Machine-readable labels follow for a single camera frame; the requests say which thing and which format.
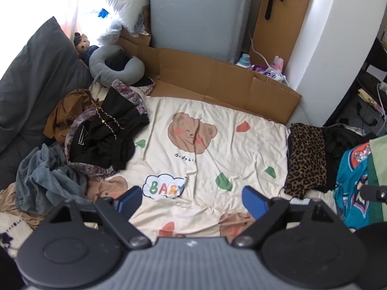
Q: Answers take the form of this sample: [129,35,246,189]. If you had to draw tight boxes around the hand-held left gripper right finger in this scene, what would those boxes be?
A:
[231,186,343,249]

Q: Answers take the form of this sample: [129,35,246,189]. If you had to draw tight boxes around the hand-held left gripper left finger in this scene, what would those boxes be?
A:
[45,186,153,250]

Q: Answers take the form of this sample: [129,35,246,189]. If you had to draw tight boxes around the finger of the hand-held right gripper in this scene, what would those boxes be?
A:
[361,184,387,203]

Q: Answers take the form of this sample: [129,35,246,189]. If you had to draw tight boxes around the leopard print pants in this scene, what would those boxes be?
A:
[283,123,329,200]

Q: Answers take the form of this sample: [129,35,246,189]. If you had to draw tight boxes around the teal printed garment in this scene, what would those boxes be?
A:
[333,141,376,229]

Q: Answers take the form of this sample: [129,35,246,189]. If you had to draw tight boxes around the green garment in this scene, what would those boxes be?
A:
[367,138,387,225]

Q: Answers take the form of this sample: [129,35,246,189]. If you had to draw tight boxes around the black folded garment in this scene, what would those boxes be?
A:
[323,125,370,191]

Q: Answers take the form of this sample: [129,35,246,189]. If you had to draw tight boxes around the cream bear printed blanket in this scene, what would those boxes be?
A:
[86,95,291,238]

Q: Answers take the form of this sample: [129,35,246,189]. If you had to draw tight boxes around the grey denim garment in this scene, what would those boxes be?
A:
[16,143,92,216]

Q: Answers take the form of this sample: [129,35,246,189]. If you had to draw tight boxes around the purple paisley garment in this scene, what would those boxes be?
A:
[64,79,149,178]

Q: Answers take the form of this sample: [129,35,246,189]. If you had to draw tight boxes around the floral patterned cloth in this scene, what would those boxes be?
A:
[131,76,156,96]

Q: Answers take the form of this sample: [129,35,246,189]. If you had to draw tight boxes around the brown garment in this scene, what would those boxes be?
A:
[43,88,101,141]

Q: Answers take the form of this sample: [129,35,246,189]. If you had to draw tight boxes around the tan cloth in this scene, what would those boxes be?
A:
[0,181,46,228]

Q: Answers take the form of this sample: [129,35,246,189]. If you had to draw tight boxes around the black desk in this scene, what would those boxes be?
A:
[324,36,387,127]

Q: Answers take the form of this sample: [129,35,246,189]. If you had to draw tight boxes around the white knitted rug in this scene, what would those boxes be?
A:
[0,211,34,259]

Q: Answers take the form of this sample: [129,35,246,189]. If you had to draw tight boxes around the brown cardboard sheet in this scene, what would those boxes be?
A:
[116,35,303,124]

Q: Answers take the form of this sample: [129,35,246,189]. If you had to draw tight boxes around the grey neck pillow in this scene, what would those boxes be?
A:
[88,45,146,87]

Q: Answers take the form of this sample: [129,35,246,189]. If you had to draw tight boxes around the pink bottle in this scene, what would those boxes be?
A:
[270,56,285,73]

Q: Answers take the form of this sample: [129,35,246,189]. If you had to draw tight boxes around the detergent bottle with blue cap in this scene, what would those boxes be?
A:
[237,53,252,69]

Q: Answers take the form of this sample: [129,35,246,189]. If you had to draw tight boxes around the dark grey cushion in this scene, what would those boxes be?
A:
[0,16,93,188]

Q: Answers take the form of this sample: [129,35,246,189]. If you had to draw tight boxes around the teddy bear toy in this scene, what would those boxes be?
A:
[74,33,99,65]

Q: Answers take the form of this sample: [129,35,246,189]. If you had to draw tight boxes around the tall cardboard panel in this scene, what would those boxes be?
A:
[252,0,317,77]

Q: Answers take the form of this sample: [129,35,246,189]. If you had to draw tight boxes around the clear plastic bag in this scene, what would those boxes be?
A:
[98,18,125,46]

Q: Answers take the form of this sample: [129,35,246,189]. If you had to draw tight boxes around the grey appliance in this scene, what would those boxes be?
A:
[149,0,258,65]

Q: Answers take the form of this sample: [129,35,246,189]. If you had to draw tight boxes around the black garment with beaded cord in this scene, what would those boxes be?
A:
[69,87,150,171]

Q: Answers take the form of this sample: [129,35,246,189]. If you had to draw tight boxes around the dark bag with handles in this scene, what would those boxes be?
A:
[343,95,387,135]

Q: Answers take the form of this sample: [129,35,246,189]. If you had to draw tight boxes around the white cable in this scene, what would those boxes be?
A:
[248,34,273,67]

